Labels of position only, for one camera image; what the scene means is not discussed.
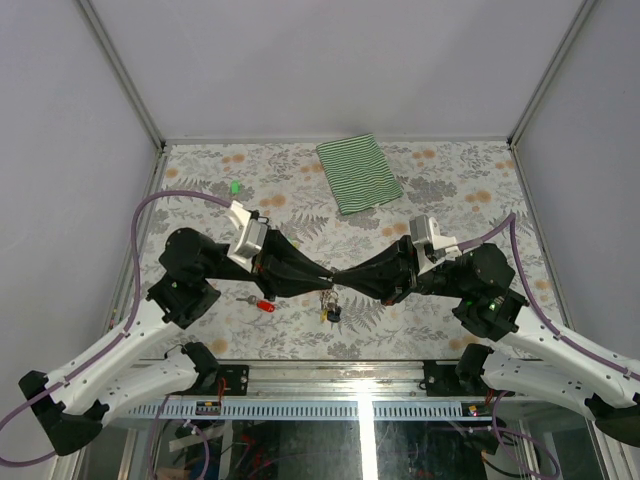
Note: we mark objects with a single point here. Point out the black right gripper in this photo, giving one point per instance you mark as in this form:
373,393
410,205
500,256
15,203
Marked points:
391,274

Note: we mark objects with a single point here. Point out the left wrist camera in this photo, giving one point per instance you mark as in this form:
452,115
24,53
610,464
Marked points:
247,235

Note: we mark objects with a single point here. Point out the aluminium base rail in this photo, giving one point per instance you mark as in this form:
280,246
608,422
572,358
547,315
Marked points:
320,380

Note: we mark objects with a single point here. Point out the large metal keyring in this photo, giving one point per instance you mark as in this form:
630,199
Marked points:
329,300

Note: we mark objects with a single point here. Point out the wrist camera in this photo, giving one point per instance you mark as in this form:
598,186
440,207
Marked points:
247,235
432,248

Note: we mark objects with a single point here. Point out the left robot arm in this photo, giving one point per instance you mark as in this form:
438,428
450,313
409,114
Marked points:
180,298

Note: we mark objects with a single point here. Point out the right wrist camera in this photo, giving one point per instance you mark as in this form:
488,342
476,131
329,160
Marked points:
432,248

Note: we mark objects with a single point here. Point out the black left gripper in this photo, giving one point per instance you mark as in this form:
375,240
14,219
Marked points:
282,269

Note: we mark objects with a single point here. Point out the red tag key lower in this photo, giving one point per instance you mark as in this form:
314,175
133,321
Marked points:
261,304

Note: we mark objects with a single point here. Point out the green white striped cloth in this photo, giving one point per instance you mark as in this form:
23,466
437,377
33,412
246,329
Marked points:
358,173

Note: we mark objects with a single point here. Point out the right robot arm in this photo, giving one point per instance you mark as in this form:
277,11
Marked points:
518,351

